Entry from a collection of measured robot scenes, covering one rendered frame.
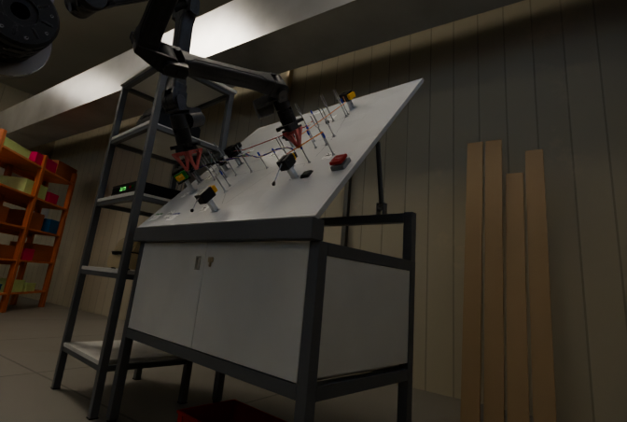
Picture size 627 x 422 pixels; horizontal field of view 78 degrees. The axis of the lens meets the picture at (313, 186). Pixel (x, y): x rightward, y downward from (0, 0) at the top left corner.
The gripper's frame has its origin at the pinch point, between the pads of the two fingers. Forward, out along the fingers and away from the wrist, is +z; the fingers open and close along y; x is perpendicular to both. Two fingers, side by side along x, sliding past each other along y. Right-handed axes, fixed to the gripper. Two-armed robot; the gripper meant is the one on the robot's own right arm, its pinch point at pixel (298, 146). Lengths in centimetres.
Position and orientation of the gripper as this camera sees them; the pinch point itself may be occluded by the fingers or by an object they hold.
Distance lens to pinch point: 145.1
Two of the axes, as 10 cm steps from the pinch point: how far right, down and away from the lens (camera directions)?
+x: 7.9, -1.4, -5.9
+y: -5.0, 4.2, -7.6
